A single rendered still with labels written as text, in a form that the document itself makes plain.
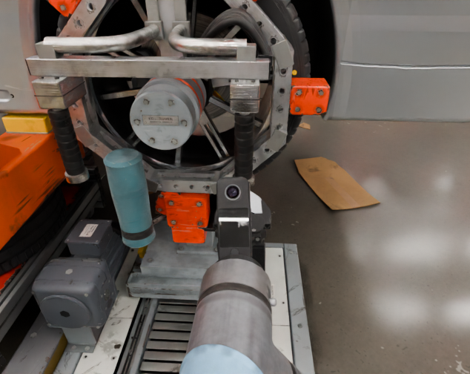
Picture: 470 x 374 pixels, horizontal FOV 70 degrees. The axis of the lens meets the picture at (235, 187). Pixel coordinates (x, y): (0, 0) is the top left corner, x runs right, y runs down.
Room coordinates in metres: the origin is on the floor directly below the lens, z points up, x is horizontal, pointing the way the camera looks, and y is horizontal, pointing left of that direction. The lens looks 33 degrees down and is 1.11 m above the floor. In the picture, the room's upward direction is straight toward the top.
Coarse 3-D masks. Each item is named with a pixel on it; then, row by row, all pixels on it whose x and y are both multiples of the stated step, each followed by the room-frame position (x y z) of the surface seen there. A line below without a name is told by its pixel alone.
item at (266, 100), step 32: (128, 0) 0.97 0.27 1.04; (192, 0) 0.89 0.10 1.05; (96, 32) 0.88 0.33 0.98; (192, 32) 0.89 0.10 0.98; (96, 96) 0.89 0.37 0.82; (128, 96) 1.07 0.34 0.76; (128, 128) 0.94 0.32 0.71; (256, 128) 0.91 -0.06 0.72; (160, 160) 0.88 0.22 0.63; (192, 160) 0.91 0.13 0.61; (224, 160) 0.87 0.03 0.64
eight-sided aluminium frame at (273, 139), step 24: (96, 0) 0.79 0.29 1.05; (240, 0) 0.78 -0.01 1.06; (72, 24) 0.80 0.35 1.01; (96, 24) 0.84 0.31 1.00; (264, 24) 0.77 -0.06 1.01; (288, 48) 0.77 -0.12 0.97; (288, 72) 0.77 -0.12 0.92; (288, 96) 0.77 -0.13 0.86; (72, 120) 0.80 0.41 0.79; (96, 120) 0.85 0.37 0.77; (96, 144) 0.81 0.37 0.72; (120, 144) 0.84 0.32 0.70; (264, 144) 0.77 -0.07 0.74; (144, 168) 0.83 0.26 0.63; (192, 192) 0.78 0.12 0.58
